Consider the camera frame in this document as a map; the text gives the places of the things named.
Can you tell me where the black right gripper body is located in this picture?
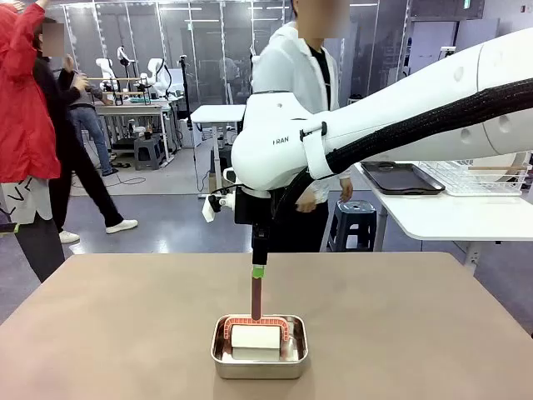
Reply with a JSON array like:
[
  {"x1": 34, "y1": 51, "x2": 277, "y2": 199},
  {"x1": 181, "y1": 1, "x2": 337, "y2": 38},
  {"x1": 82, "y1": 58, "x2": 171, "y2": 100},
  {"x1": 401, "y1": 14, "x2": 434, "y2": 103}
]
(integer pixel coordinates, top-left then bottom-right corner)
[{"x1": 234, "y1": 187, "x2": 272, "y2": 242}]

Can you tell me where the red lint roller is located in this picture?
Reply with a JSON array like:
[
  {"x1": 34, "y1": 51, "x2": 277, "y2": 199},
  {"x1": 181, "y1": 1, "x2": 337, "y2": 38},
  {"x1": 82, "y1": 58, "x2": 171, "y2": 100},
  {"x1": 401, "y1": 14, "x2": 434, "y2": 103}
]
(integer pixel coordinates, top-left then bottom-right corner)
[{"x1": 222, "y1": 277, "x2": 290, "y2": 350}]

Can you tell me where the dark brown serving tray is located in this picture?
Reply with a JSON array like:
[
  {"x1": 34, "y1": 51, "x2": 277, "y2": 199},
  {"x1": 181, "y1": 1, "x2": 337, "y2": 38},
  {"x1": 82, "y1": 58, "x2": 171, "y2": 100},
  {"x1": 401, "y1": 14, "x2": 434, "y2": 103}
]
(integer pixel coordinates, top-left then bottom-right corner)
[{"x1": 360, "y1": 161, "x2": 446, "y2": 196}]

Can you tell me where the person's right hand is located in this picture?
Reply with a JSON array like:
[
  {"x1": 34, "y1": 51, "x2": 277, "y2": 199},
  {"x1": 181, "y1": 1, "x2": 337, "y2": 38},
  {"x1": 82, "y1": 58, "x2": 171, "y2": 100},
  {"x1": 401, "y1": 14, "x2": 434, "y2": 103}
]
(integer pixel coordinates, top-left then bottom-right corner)
[{"x1": 296, "y1": 193, "x2": 330, "y2": 213}]

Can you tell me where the white standing table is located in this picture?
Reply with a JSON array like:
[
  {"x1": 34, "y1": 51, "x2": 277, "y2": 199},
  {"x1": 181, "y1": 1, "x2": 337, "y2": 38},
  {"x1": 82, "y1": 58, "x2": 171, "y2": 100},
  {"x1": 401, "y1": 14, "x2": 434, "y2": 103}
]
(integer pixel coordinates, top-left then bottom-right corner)
[{"x1": 190, "y1": 103, "x2": 247, "y2": 199}]

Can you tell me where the dark blue plastic stool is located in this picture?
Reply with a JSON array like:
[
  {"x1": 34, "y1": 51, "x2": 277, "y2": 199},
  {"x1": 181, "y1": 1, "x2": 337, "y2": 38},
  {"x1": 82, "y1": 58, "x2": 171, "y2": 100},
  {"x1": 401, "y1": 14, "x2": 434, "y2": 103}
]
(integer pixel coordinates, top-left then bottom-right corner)
[{"x1": 326, "y1": 199, "x2": 378, "y2": 253}]

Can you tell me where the steel rectangular tray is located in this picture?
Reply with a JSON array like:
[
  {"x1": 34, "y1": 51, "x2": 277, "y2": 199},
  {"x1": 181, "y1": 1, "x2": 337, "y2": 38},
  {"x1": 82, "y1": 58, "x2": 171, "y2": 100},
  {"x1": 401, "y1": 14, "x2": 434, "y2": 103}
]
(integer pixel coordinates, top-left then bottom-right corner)
[{"x1": 211, "y1": 314, "x2": 309, "y2": 379}]

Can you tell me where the grey plastic stool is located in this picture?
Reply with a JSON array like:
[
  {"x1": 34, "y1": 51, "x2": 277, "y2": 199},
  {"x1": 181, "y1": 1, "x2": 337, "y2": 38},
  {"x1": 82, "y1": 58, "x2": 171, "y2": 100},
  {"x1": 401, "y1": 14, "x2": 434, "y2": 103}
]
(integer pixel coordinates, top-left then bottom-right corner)
[{"x1": 133, "y1": 135, "x2": 164, "y2": 171}]

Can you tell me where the person in white jacket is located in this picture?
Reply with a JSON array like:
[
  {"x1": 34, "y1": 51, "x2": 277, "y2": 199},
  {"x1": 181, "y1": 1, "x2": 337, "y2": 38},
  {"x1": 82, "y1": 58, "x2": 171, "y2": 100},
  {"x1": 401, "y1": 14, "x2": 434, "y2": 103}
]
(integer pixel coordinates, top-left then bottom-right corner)
[{"x1": 252, "y1": 0, "x2": 355, "y2": 253}]

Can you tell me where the person in grey hoodie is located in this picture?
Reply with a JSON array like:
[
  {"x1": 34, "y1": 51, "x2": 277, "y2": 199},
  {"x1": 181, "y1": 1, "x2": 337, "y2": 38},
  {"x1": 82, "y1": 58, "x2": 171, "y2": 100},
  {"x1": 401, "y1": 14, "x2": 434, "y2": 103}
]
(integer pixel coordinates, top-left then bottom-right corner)
[{"x1": 68, "y1": 72, "x2": 122, "y2": 177}]

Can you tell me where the white side table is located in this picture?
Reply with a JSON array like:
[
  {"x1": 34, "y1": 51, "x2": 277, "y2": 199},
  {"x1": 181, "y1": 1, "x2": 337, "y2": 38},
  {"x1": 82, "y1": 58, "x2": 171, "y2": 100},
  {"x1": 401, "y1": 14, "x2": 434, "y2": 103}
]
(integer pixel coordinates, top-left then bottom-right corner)
[{"x1": 353, "y1": 162, "x2": 533, "y2": 243}]

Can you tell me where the person in black clothes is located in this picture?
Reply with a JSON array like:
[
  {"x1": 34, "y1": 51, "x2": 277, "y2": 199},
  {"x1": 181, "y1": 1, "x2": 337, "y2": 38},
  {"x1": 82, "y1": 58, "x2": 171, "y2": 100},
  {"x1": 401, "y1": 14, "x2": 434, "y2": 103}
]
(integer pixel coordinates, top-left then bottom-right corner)
[{"x1": 35, "y1": 16, "x2": 139, "y2": 246}]

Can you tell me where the person in red jacket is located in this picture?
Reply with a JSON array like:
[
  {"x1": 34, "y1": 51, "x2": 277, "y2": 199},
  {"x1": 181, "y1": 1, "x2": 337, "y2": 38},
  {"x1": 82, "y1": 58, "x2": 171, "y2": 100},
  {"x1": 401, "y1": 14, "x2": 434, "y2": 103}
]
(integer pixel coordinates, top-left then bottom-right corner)
[{"x1": 0, "y1": 0, "x2": 67, "y2": 284}]

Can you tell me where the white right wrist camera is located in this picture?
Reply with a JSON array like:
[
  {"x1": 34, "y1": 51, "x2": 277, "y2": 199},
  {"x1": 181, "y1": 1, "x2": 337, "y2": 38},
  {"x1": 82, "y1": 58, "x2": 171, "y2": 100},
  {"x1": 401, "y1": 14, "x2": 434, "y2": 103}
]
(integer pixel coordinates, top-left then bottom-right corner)
[{"x1": 202, "y1": 192, "x2": 235, "y2": 224}]

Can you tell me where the metal frame workbench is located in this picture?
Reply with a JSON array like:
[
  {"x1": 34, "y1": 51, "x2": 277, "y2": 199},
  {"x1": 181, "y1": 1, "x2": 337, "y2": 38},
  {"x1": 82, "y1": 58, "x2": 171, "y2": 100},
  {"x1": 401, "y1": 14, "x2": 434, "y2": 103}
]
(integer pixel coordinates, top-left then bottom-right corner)
[{"x1": 95, "y1": 102, "x2": 184, "y2": 166}]

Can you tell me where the black braided cable sleeve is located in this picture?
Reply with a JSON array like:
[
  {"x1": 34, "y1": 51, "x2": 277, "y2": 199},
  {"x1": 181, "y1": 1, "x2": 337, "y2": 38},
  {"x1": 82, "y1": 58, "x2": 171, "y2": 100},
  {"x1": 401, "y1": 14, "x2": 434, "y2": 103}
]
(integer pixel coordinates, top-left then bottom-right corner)
[{"x1": 270, "y1": 77, "x2": 533, "y2": 209}]

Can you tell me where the white wire dish rack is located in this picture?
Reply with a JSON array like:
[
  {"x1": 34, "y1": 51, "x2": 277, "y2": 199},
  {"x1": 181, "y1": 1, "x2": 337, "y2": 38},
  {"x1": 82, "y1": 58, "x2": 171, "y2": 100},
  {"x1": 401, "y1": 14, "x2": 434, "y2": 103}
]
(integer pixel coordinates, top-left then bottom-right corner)
[{"x1": 418, "y1": 159, "x2": 533, "y2": 197}]

